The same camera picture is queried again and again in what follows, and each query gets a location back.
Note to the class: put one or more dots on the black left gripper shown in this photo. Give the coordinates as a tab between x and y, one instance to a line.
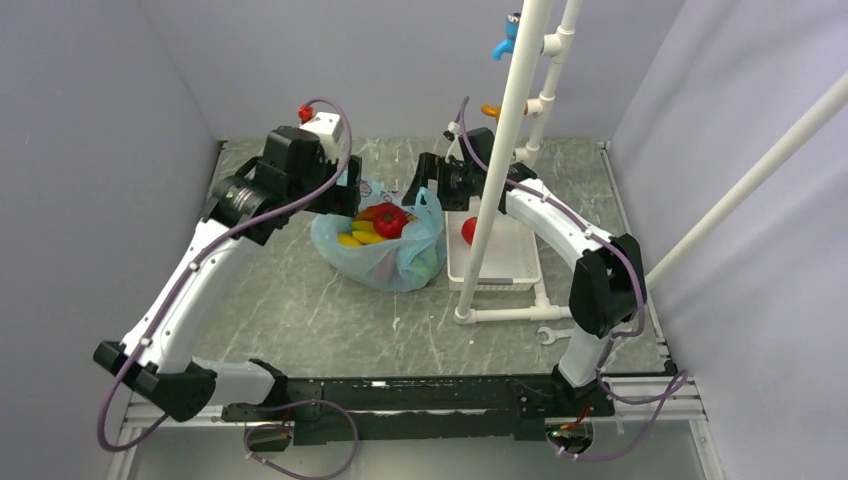
342	200

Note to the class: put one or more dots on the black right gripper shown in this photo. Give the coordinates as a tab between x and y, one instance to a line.
431	167

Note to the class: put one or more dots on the blue printed plastic bag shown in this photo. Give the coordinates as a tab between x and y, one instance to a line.
395	265

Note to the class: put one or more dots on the red fake tomato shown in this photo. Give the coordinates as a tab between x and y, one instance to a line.
389	221

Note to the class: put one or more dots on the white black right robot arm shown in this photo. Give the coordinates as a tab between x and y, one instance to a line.
607	298

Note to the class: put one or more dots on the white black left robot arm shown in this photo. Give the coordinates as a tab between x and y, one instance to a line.
300	168

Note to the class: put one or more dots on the yellow fake banana bunch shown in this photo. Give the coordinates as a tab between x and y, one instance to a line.
362	233

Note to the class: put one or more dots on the red fake fruit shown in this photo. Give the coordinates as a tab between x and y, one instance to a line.
468	229

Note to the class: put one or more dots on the orange plastic faucet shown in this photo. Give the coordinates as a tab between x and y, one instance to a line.
491	111

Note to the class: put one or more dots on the white perforated plastic basket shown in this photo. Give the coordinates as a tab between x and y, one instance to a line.
511	260

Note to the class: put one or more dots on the blue plastic faucet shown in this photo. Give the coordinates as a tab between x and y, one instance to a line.
507	45

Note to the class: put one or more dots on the white pvc pipe rack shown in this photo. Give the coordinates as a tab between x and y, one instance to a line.
536	65

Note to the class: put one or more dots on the silver open-end wrench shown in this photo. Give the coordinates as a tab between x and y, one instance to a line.
548	336

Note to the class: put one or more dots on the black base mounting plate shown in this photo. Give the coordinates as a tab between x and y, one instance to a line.
344	426

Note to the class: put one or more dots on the white diagonal pipe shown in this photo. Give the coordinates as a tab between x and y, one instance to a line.
802	131

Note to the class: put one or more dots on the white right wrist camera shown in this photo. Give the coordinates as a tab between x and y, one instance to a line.
454	129

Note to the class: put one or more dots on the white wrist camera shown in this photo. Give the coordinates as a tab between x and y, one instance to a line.
329	128
454	129

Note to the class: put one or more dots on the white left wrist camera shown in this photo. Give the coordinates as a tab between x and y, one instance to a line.
329	128

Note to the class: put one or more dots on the aluminium extrusion rail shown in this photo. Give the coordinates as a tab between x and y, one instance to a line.
662	404

